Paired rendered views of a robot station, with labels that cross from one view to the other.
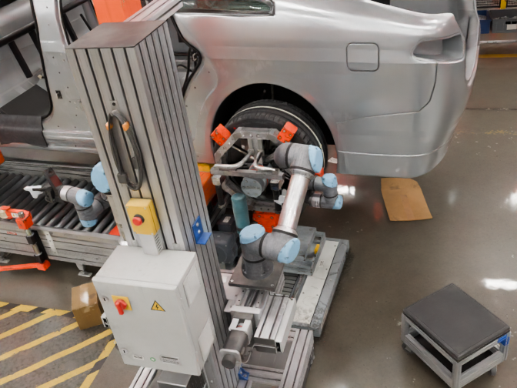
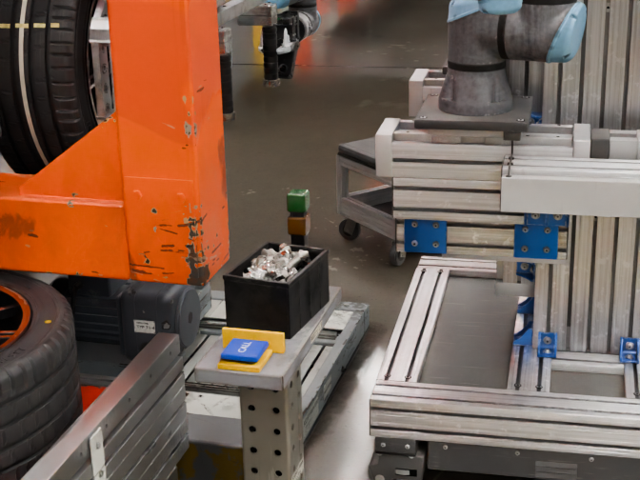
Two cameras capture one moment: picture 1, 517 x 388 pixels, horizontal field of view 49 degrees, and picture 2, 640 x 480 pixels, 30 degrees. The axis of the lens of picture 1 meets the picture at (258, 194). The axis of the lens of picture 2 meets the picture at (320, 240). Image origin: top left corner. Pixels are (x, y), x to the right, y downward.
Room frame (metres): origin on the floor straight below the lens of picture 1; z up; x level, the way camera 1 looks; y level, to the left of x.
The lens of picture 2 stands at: (2.86, 2.81, 1.41)
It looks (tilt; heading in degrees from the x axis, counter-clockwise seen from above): 20 degrees down; 261
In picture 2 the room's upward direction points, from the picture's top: 1 degrees counter-clockwise
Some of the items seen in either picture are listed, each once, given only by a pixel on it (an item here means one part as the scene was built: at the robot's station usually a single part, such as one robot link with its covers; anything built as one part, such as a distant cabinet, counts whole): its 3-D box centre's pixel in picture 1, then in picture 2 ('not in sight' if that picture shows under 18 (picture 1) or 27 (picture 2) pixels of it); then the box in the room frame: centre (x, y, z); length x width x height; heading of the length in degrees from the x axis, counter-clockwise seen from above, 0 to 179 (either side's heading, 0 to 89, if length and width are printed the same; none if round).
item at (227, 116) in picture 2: (219, 195); (224, 85); (2.67, 0.21, 0.83); 0.04 x 0.04 x 0.16
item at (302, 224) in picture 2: not in sight; (298, 223); (2.55, 0.50, 0.59); 0.04 x 0.04 x 0.04; 66
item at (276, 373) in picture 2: not in sight; (273, 330); (2.63, 0.68, 0.44); 0.43 x 0.17 x 0.03; 66
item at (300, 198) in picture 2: not in sight; (298, 200); (2.55, 0.50, 0.64); 0.04 x 0.04 x 0.04; 66
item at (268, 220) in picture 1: (270, 218); not in sight; (2.85, -0.05, 0.48); 0.16 x 0.12 x 0.17; 156
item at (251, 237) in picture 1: (254, 241); not in sight; (2.00, 0.05, 0.98); 0.13 x 0.12 x 0.14; 57
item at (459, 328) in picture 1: (453, 339); (414, 193); (1.97, -0.90, 0.17); 0.43 x 0.36 x 0.34; 24
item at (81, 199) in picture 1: (80, 197); not in sight; (2.23, 0.81, 1.21); 0.11 x 0.08 x 0.09; 55
